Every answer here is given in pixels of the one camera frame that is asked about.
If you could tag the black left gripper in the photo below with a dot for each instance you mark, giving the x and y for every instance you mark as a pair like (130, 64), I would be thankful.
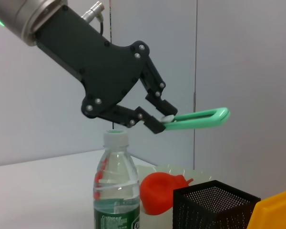
(97, 66)

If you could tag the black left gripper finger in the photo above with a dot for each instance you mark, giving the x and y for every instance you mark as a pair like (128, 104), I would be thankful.
(155, 125)
(168, 107)

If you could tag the mint green utility knife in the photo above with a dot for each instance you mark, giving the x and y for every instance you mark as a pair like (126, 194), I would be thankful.
(193, 125)

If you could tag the clear bottle with green label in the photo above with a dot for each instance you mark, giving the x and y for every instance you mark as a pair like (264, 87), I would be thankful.
(115, 140)

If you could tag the pale green glass fruit plate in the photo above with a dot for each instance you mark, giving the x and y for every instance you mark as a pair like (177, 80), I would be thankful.
(200, 175)

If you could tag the black mesh pen holder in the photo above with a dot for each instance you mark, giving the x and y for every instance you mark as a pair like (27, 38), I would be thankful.
(188, 210)

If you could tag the yellow plastic bin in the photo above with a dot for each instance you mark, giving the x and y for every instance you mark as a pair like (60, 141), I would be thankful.
(276, 210)

